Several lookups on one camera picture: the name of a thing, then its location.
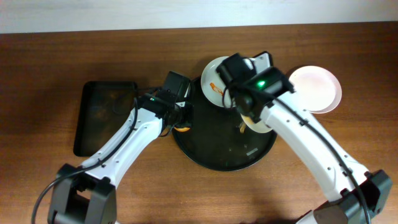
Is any white plate with yellow sauce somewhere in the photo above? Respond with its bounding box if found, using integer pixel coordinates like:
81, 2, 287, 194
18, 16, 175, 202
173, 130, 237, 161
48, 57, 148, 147
241, 115, 272, 134

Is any white plate with red sauce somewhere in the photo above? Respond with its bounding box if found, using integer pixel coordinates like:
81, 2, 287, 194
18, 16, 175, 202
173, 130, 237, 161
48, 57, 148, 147
200, 56, 235, 108

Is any pinkish white plate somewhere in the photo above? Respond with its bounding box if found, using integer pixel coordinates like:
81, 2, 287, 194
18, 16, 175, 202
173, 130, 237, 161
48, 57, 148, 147
289, 65, 343, 114

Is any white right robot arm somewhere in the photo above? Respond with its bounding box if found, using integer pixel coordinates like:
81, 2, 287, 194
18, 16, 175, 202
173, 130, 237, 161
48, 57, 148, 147
230, 81, 392, 223

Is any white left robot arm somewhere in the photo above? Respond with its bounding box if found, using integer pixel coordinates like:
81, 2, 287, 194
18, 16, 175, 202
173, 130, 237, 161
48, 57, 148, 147
47, 91, 192, 223

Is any round black tray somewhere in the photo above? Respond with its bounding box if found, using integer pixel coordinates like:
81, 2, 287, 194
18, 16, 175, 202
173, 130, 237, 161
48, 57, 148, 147
172, 78, 277, 171

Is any black rectangular tray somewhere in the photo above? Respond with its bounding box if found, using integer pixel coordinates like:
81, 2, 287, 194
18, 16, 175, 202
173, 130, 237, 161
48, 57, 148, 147
73, 81, 137, 157

